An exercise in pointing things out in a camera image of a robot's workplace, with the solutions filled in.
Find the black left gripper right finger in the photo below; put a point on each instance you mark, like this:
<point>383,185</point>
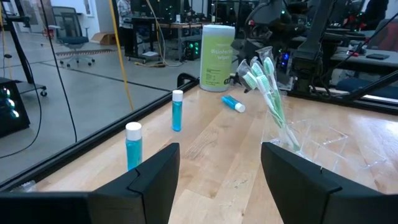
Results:
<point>304,193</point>

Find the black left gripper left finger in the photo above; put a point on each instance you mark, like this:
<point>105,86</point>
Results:
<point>146,193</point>

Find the blue bottle white cap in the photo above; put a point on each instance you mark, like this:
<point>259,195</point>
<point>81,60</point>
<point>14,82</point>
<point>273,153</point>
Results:
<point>177,115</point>
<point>231,102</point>
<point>133,152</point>

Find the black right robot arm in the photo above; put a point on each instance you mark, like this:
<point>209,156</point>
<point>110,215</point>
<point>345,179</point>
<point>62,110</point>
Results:
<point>311,46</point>

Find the clear acrylic organizer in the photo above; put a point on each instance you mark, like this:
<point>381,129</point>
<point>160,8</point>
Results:
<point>329,146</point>

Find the green disinfecting wipes canister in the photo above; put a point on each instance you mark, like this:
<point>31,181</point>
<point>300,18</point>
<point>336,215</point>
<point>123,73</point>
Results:
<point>217,59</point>

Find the black computer green lights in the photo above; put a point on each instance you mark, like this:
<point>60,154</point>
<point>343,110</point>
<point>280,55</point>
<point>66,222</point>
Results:
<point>192,49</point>

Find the black tablet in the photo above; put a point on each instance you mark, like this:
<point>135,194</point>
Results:
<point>377,56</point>

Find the desk with black legs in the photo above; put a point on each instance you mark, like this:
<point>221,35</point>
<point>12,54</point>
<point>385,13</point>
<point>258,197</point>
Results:
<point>144,21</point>

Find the person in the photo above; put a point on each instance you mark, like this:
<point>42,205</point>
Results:
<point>125,25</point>

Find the black computer tower blue lights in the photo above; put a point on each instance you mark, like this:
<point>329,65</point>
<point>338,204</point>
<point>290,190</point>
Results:
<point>12,109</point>

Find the cardboard box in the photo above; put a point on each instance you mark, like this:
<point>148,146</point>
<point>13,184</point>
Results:
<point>104,39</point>

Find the blue office chair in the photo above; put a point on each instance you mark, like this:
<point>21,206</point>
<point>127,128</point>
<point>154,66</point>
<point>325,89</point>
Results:
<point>71,40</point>

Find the black wheeled stand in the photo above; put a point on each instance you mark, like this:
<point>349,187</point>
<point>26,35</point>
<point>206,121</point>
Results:
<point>19,46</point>

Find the black table frame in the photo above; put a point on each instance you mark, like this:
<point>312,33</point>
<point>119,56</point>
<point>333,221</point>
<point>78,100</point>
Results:
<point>93,140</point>

